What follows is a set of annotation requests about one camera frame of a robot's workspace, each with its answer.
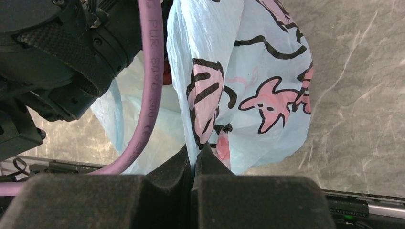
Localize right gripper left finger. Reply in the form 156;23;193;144
0;147;190;229

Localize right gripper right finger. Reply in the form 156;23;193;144
190;144;335;229

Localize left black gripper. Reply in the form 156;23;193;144
16;0;173;122

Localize light blue plastic bag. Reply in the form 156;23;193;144
91;0;314;174

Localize dark fake grapes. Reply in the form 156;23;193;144
163;68;172;85

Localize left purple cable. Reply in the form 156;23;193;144
0;0;165;197

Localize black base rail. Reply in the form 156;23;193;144
0;156;405;229

